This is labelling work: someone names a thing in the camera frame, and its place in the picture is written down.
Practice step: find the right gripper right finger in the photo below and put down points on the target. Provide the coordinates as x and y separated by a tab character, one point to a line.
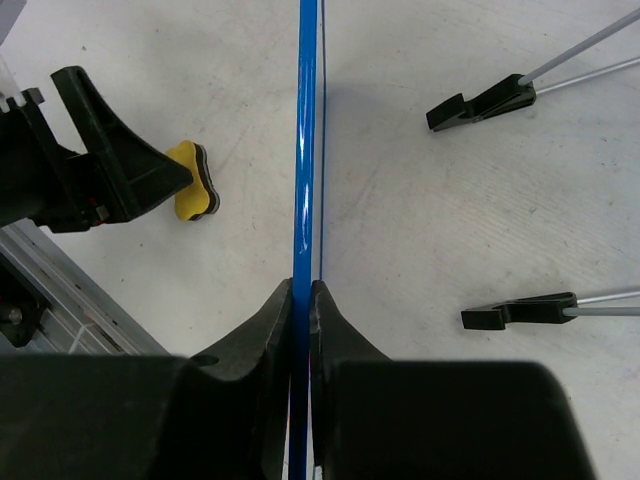
378	418

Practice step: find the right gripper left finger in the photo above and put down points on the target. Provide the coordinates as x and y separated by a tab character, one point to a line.
221	414

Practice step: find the blue framed whiteboard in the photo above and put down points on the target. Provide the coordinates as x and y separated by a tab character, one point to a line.
307	232

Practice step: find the whiteboard stand foot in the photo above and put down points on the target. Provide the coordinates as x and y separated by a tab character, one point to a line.
552	309
517	91

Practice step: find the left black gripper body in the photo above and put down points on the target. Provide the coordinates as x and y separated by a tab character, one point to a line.
42	180

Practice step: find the whiteboard stand right foot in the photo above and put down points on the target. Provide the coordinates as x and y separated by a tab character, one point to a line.
517	91

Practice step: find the whiteboard stand left foot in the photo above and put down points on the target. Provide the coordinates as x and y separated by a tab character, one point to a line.
552	309

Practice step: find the aluminium rail frame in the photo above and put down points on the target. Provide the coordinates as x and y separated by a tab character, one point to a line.
82	318

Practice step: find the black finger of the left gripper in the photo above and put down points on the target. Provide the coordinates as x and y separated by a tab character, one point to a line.
121	175

